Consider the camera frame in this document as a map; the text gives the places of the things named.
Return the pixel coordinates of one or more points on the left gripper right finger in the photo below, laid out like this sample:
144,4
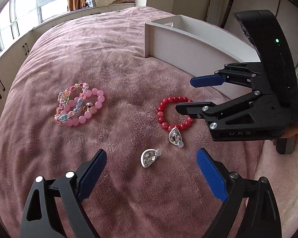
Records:
261,217

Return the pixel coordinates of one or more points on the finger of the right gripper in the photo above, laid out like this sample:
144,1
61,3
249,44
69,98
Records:
238,74
228,115

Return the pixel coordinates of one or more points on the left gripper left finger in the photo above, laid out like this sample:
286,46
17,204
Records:
40,216

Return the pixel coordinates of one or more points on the silver earring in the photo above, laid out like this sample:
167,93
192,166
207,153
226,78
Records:
175,137
149,156

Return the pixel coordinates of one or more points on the white tray box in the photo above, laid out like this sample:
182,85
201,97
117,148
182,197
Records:
194,46

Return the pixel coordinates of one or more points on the light pink fluffy blanket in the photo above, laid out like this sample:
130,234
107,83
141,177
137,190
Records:
282,173

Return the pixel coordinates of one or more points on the mauve bed blanket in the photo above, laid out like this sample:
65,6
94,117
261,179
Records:
87,86

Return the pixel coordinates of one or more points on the window frame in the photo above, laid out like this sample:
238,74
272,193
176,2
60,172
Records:
19,16

